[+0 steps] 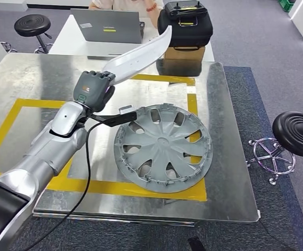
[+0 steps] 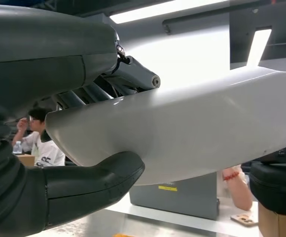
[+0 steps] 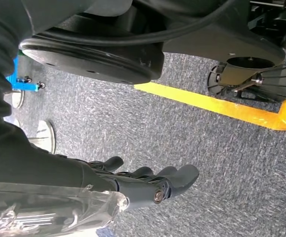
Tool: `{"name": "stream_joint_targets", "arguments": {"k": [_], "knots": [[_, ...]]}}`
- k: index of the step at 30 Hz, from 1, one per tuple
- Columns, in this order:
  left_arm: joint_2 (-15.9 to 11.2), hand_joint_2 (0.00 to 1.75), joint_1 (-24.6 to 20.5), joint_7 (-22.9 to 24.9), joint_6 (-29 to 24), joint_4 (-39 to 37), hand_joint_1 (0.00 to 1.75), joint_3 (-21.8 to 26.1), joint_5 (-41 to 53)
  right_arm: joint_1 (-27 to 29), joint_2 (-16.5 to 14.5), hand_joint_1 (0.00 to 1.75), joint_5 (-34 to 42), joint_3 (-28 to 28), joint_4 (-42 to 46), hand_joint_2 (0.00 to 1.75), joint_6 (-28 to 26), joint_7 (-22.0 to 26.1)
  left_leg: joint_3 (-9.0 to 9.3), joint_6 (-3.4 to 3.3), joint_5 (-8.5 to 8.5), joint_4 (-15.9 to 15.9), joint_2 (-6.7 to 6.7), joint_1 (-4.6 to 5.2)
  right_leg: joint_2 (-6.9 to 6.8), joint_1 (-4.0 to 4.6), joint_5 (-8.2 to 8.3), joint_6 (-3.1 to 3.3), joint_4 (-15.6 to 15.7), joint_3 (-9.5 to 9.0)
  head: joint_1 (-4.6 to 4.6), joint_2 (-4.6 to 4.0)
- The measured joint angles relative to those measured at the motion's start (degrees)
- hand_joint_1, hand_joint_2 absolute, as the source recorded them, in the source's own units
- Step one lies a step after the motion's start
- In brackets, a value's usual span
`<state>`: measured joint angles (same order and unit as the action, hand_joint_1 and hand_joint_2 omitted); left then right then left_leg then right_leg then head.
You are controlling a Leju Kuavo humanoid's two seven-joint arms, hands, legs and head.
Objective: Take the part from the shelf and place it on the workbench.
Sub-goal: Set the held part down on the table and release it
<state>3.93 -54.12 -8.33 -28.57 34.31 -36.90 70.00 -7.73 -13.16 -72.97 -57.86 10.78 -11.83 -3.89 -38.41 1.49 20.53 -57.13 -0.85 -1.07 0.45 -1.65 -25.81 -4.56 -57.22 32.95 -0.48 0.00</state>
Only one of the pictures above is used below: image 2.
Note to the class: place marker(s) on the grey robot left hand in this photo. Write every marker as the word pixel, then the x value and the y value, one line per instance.
pixel 47 49

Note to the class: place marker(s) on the stainless steel workbench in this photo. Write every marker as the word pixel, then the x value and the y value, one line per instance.
pixel 96 226

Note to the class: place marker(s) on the person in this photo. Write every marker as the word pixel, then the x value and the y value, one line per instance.
pixel 241 196
pixel 47 153

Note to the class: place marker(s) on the clear water bottle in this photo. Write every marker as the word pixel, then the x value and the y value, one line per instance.
pixel 17 149

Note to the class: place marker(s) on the brown cardboard box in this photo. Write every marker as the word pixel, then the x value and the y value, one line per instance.
pixel 26 160
pixel 278 225

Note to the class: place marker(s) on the ceiling strip light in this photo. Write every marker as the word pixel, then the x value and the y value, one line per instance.
pixel 257 47
pixel 158 9

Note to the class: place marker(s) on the grey laptop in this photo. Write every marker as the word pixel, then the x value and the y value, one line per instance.
pixel 195 196

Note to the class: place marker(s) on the white desk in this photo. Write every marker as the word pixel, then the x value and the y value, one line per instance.
pixel 182 225

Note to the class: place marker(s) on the beige smartphone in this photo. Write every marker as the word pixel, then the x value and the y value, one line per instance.
pixel 244 219

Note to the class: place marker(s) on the black hard case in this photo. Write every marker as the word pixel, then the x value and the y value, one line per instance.
pixel 276 189

